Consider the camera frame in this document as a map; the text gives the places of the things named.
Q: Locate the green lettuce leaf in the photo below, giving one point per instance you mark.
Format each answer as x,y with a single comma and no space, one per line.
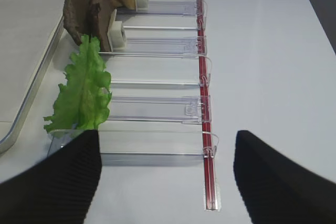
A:
83,102

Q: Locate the clear right acrylic rack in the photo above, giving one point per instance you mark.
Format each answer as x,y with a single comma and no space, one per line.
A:
160,112

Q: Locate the brown meat patty behind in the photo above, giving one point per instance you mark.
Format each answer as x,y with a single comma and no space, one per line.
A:
75,19

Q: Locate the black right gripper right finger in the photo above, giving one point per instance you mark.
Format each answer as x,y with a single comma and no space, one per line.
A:
275,189

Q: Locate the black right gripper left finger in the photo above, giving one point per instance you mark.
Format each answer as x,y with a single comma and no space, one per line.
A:
58,189

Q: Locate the brown meat patty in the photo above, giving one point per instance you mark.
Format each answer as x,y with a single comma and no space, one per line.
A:
75,19
98,16

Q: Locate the white metal tray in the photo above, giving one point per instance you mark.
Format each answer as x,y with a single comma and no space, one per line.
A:
30,31

